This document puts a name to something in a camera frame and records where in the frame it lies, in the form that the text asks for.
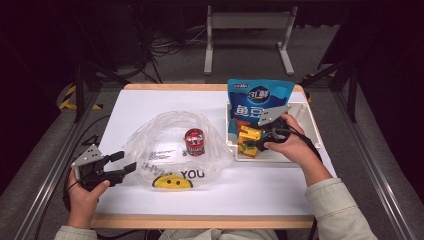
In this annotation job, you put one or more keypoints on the clear smiley-face plastic bag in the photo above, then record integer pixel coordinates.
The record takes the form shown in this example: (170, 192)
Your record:
(160, 156)

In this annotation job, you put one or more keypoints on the yellow drink carton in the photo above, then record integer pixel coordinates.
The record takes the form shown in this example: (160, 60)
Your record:
(248, 140)

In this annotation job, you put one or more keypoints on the red can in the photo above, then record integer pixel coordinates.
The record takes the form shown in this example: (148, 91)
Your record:
(194, 141)

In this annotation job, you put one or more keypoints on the person's torso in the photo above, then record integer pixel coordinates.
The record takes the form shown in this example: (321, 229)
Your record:
(216, 235)

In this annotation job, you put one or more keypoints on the blue snack packet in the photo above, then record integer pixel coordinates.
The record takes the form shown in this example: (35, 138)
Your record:
(260, 96)

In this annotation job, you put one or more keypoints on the white plastic bin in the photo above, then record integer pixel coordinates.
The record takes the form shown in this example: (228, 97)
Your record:
(310, 120)

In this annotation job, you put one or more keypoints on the aluminium rail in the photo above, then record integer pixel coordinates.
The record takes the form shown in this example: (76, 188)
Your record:
(40, 186)
(373, 166)

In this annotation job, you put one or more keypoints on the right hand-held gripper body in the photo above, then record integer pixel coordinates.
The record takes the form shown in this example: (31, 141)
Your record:
(275, 130)

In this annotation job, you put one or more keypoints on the person's left hand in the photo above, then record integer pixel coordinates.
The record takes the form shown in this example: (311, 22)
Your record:
(85, 200)

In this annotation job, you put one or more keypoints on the black metal stand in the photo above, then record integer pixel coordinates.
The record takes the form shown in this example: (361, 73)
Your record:
(83, 83)
(346, 80)

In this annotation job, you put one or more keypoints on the white metal stand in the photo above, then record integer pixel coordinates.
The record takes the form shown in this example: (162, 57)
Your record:
(248, 20)

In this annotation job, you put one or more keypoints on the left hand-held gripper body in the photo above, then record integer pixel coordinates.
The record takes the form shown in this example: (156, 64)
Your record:
(91, 170)

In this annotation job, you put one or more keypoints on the person's right hand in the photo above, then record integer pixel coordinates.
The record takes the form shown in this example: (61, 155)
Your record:
(296, 146)

